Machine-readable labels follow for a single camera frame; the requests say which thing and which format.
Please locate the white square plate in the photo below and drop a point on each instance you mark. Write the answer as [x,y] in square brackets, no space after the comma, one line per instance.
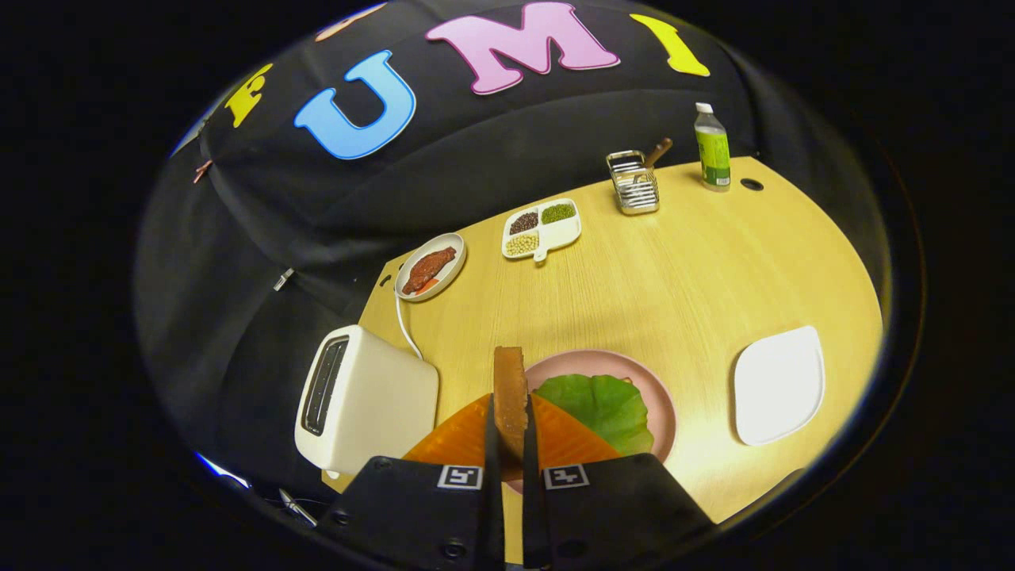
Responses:
[777,385]

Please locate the green label plastic bottle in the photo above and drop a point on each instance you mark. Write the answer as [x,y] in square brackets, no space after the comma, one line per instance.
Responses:
[714,155]

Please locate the white toaster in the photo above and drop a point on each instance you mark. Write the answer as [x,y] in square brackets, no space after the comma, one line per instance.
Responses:
[381,404]

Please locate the toasted bread slice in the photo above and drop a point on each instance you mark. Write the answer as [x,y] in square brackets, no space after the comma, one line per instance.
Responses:
[511,396]

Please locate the silver cloth clip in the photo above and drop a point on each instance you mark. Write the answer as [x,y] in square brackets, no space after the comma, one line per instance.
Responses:
[283,279]

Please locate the orange carrot slice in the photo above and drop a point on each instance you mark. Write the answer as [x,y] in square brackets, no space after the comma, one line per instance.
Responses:
[429,286]

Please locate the computer monitor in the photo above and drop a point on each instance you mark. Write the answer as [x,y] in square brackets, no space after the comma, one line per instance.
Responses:
[222,473]

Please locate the brown meat slice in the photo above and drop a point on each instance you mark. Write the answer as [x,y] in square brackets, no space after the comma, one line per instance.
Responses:
[428,268]

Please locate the black backdrop cloth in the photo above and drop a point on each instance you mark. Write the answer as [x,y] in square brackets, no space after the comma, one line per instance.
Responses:
[476,159]

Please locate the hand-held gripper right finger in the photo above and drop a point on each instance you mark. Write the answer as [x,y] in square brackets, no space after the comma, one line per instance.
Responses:
[531,507]

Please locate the heap of green beans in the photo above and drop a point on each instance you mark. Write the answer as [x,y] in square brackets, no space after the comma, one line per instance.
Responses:
[558,212]

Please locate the heap of yellow soybeans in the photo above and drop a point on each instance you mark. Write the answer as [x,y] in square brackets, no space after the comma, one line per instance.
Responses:
[522,244]

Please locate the pink round plate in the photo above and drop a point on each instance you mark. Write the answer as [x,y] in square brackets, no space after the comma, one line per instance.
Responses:
[587,363]

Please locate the grey round plate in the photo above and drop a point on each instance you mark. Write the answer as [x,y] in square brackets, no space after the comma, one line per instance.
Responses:
[456,274]

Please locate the heap of dark beans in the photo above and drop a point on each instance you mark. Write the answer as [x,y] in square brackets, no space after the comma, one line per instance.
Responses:
[524,223]

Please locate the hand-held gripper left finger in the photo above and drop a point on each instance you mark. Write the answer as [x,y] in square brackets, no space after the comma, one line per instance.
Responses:
[493,476]

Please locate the white divided dish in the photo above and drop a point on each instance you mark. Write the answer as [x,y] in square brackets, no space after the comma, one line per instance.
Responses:
[561,232]

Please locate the green lettuce leaf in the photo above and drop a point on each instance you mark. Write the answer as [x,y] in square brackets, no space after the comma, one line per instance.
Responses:
[603,408]

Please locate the copper cloth clip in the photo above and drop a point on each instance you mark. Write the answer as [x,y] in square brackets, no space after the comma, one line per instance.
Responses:
[202,170]

